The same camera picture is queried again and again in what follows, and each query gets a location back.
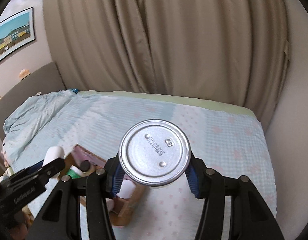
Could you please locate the grey headboard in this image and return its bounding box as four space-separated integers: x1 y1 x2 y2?
0 62 66 140

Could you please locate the black capped white bottle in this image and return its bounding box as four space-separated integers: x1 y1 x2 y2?
79 160 93 176

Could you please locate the blue checked bed cover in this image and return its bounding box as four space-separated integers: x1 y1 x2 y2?
2 90 277 239

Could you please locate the silver tin can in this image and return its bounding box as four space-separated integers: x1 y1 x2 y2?
118 119 191 187

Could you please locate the small white cap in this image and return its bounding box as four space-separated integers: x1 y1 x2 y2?
42 146 65 167

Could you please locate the green and white bottle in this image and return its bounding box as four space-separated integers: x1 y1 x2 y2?
66 165 84 179

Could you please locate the white pill bottle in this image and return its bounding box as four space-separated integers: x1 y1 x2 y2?
106 198 115 212

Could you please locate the beige curtain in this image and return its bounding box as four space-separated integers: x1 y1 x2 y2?
43 0 289 128

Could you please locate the green and white jar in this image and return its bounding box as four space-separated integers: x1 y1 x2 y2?
117 179 136 199

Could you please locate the framed landscape picture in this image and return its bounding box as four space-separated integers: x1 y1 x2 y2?
0 7 35 62

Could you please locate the cardboard box with pink flaps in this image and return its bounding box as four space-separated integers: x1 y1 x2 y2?
65 144 147 226

